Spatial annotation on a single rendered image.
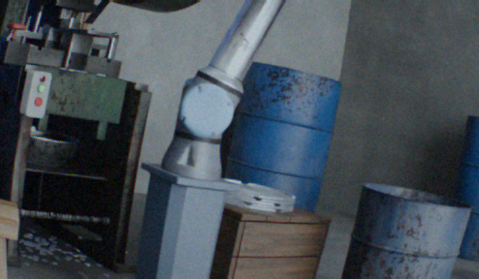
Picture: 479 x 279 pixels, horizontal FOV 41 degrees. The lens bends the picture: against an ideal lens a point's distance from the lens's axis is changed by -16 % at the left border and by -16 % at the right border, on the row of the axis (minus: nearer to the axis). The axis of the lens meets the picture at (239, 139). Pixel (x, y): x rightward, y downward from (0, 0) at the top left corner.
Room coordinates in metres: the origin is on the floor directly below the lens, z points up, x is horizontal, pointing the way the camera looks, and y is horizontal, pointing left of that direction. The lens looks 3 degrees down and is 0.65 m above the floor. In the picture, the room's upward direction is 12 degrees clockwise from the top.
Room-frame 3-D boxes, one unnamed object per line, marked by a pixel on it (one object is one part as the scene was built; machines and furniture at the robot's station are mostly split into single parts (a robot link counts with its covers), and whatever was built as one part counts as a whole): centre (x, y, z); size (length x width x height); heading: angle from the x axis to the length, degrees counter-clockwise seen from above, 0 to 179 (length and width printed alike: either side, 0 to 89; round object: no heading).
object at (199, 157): (1.85, 0.10, 0.50); 0.15 x 0.15 x 0.10
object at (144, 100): (2.67, 0.63, 0.45); 0.92 x 0.12 x 0.90; 48
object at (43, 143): (2.38, 0.70, 0.36); 0.34 x 0.34 x 0.10
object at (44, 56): (2.38, 0.70, 0.68); 0.45 x 0.30 x 0.06; 138
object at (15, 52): (1.99, 0.74, 0.62); 0.10 x 0.06 x 0.20; 138
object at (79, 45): (2.26, 0.57, 0.72); 0.25 x 0.14 x 0.14; 48
